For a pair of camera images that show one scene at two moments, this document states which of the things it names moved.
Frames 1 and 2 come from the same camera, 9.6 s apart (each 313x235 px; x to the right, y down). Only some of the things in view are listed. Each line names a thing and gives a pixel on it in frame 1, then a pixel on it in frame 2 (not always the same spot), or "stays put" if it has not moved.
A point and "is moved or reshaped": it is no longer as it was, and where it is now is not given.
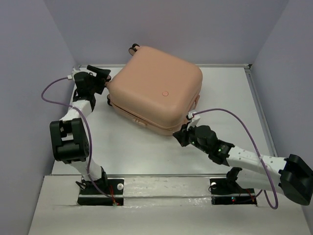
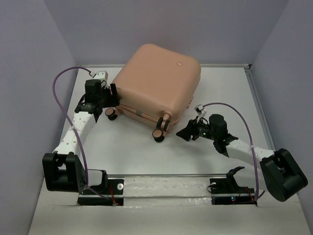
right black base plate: (222, 186) stays put
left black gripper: (101, 73) → (114, 100)
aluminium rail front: (125, 176) stays put
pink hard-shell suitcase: (156, 89) is moved or reshaped
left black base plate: (91, 195) stays put
